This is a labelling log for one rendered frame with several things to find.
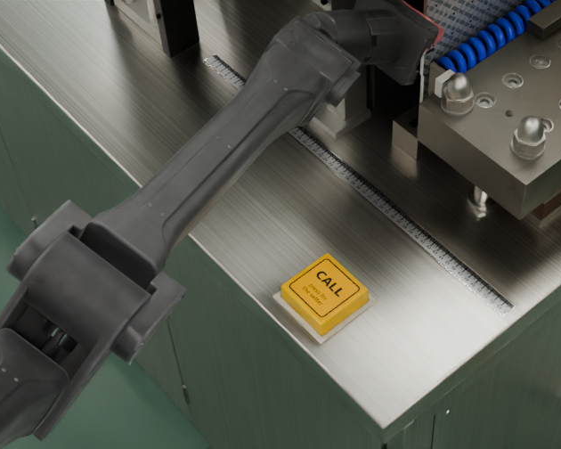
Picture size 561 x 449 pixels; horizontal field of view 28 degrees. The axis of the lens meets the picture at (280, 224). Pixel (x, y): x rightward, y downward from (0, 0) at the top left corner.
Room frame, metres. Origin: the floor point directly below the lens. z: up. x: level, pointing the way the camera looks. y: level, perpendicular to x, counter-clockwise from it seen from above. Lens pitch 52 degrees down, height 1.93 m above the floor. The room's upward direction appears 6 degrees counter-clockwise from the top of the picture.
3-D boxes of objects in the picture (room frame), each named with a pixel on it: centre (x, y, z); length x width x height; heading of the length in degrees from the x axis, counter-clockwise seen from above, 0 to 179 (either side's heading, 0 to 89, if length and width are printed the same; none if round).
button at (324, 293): (0.69, -0.04, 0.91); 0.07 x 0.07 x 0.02; 35
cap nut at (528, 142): (0.77, -0.27, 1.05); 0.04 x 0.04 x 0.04
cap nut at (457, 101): (0.84, -0.21, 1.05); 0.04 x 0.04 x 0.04
